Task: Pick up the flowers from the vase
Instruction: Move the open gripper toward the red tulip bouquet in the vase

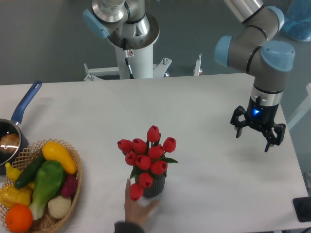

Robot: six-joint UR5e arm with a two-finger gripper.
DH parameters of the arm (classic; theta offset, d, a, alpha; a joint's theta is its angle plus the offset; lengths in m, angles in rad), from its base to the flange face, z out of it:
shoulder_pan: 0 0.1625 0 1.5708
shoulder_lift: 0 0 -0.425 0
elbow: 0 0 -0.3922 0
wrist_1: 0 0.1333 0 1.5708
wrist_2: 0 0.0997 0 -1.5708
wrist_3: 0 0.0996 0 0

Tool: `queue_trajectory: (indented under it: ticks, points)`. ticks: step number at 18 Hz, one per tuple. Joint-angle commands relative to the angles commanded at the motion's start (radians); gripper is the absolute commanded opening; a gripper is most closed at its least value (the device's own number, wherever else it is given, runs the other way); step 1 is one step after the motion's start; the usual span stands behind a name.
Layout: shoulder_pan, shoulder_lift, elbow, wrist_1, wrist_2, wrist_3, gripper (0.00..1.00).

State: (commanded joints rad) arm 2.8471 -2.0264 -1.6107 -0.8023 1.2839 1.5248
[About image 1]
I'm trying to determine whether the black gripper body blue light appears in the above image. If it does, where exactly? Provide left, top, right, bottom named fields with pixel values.
left=245, top=98, right=279, bottom=132

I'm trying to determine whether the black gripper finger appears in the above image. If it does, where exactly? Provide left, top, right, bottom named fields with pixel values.
left=264, top=123, right=286, bottom=152
left=230, top=106, right=248, bottom=138

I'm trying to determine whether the red tulip bouquet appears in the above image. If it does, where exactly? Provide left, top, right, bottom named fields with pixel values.
left=117, top=125, right=178, bottom=201

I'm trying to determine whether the dark grey ribbed vase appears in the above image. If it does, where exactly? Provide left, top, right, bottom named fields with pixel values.
left=143, top=176, right=166, bottom=198

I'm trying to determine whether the dark grey sleeve forearm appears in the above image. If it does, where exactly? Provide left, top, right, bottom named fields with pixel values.
left=114, top=221, right=145, bottom=233

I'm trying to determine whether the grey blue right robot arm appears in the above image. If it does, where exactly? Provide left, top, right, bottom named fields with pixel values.
left=214, top=0, right=295, bottom=146

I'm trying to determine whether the bare human hand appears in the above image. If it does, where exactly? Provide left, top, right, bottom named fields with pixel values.
left=124, top=179, right=159, bottom=227

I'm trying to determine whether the black device at edge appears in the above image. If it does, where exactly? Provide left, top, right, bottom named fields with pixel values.
left=293, top=197, right=311, bottom=222

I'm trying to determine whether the blue plastic bag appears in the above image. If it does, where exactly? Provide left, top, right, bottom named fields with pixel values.
left=283, top=0, right=311, bottom=42

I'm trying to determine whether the purple red onion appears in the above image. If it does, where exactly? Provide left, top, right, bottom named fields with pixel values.
left=60, top=175, right=78, bottom=197

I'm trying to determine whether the yellow squash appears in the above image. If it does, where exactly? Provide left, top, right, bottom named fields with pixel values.
left=42, top=141, right=77, bottom=175

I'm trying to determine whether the green bok choy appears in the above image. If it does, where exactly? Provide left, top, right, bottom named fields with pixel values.
left=29, top=160, right=65, bottom=221

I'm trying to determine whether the white garlic bulb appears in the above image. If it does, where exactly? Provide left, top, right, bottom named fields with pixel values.
left=48, top=195, right=71, bottom=219

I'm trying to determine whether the dark green cucumber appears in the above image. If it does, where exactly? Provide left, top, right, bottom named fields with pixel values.
left=14, top=153, right=46, bottom=189

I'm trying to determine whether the brown bread roll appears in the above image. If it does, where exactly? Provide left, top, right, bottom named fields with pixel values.
left=0, top=133, right=19, bottom=154

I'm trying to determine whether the yellow banana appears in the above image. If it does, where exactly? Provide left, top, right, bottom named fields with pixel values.
left=5, top=163, right=35, bottom=190

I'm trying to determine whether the orange fruit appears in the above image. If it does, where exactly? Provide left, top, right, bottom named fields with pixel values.
left=5, top=204, right=33, bottom=233

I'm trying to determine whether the yellow bell pepper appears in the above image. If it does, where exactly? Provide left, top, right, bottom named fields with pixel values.
left=0, top=185, right=32, bottom=209

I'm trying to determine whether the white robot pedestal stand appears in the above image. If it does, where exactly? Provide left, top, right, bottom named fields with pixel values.
left=83, top=43, right=204, bottom=82

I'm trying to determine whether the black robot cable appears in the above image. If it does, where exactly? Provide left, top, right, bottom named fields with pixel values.
left=122, top=38, right=135, bottom=80

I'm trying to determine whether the blue handled saucepan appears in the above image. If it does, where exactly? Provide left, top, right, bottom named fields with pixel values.
left=0, top=81, right=42, bottom=175

